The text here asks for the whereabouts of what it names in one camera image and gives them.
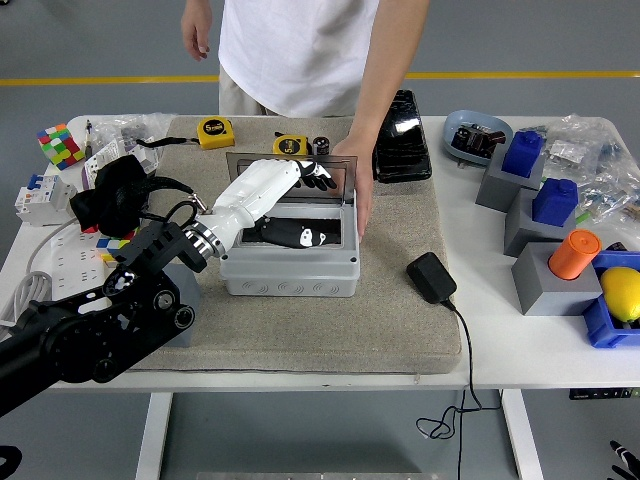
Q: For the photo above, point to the robot right hand black fingers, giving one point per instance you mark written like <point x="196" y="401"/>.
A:
<point x="631" y="470"/>

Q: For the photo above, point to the person's right hand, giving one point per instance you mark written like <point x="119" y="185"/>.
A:
<point x="196" y="35"/>

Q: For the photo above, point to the person's left hand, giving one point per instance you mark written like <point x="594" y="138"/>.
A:
<point x="364" y="170"/>

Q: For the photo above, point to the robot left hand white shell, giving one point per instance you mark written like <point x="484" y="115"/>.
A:
<point x="250" y="192"/>

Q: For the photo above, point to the grey electrical box clear lid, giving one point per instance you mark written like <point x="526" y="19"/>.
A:
<point x="290" y="272"/>

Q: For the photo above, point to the person's right forearm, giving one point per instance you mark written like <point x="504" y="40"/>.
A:
<point x="196" y="6"/>

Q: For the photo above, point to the person's left forearm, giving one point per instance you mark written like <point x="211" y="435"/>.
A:
<point x="390" y="65"/>

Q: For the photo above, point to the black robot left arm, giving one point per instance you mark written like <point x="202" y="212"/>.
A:
<point x="100" y="335"/>

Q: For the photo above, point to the blue block battery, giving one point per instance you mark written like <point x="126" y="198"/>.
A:
<point x="522" y="155"/>
<point x="555" y="202"/>

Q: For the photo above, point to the orange cylinder battery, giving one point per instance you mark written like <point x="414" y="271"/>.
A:
<point x="575" y="254"/>

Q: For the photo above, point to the glossy black device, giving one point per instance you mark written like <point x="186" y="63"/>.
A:
<point x="405" y="150"/>

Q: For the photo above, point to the small black cylinder capacitor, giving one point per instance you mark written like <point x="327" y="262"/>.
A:
<point x="321" y="145"/>

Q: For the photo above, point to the round yellow tape measure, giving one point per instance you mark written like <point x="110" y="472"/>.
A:
<point x="289" y="144"/>

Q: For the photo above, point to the square yellow tape measure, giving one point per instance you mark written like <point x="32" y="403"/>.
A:
<point x="216" y="132"/>

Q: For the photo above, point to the black table control panel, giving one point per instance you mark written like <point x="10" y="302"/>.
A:
<point x="600" y="393"/>

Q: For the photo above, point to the person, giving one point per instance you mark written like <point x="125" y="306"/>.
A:
<point x="295" y="50"/>

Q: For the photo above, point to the light blue bowl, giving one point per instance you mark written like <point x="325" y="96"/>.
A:
<point x="457" y="120"/>

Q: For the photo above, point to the clear plastic bag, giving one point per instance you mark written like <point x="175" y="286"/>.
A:
<point x="135" y="125"/>

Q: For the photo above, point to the white table leg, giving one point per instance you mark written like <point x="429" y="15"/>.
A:
<point x="152" y="435"/>
<point x="522" y="435"/>

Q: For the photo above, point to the dark electronic parts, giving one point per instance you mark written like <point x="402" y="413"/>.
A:
<point x="477" y="139"/>

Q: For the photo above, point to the grey block round hole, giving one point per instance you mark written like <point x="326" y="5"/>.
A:
<point x="187" y="300"/>

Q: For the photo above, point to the black power adapter plug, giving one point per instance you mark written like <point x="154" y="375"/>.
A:
<point x="431" y="277"/>

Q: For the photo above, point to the grey block holder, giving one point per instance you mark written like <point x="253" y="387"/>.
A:
<point x="492" y="190"/>
<point x="550" y="295"/>
<point x="522" y="232"/>

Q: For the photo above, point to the black cloth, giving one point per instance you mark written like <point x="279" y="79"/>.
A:
<point x="112" y="200"/>

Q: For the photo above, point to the small pen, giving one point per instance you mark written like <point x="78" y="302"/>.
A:
<point x="88" y="131"/>

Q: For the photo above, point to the small colourful puzzle cube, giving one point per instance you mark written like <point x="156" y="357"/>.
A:
<point x="115" y="245"/>

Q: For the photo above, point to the blue plastic bin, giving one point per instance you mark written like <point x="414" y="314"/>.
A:
<point x="605" y="327"/>

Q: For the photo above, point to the grey-brown mat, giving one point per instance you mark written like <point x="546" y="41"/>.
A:
<point x="300" y="330"/>

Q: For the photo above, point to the white purple card package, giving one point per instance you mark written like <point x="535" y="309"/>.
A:
<point x="102" y="157"/>

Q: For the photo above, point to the large colourful puzzle cube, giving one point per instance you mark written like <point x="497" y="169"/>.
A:
<point x="60" y="147"/>

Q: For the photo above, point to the yellow lemon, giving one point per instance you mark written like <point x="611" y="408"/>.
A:
<point x="622" y="292"/>

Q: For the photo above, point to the white power strip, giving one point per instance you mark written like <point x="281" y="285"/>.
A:
<point x="75" y="265"/>

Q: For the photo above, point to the clear bags of parts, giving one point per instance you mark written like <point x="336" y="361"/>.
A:
<point x="600" y="160"/>

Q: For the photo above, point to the white circuit breaker blue switch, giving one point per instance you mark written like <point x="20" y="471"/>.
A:
<point x="42" y="197"/>

